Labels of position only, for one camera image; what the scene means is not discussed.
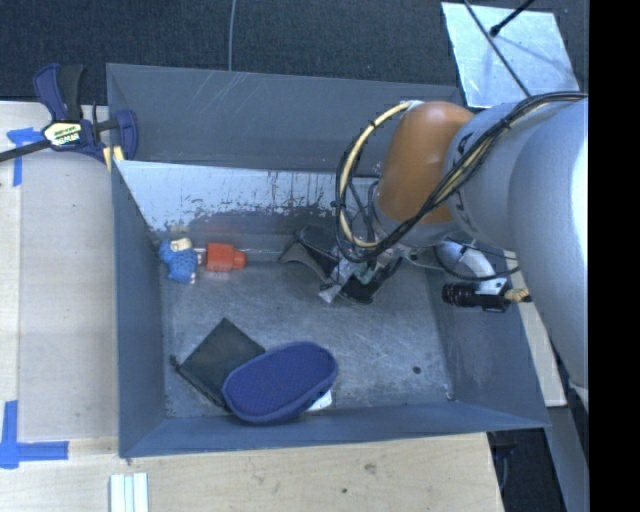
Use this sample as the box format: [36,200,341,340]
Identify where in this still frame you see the small white object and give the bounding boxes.
[306,389,334,413]

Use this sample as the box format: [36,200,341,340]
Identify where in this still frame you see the pale wood board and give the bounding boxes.
[16,148,121,444]

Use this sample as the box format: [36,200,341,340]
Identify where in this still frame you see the blue toy figure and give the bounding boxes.
[158,235,202,286]

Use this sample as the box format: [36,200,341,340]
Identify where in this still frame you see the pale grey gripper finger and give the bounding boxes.
[328,258,359,282]
[318,280,348,305]

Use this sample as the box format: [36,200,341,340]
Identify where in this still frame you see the blue oval sponge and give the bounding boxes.
[221,341,340,426]

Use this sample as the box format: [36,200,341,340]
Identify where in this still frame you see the black flat square card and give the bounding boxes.
[169,317,267,409]

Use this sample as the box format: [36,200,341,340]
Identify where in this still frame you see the red toy block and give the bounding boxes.
[204,242,248,274]

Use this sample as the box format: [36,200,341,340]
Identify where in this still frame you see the black cylinder on white bracket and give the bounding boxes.
[435,241,533,315]

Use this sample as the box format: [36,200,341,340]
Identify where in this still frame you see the grey metal bin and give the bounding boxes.
[105,62,552,459]

